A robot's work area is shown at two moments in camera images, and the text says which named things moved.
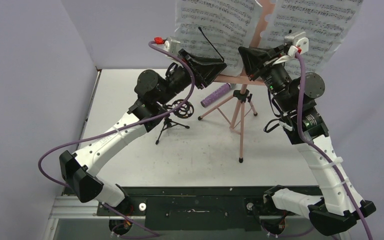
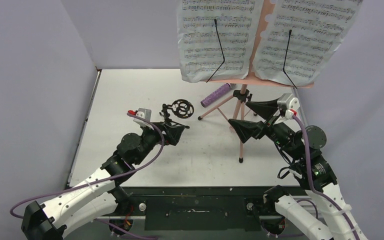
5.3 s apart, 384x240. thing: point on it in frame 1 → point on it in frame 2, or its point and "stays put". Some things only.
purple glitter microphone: x=215 y=94 stays put
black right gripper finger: x=253 y=57 → x=246 y=130
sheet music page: x=216 y=29 stays put
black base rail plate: x=172 y=208 stays put
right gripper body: x=265 y=64 → x=268 y=121
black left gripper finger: x=209 y=70 → x=174 y=134
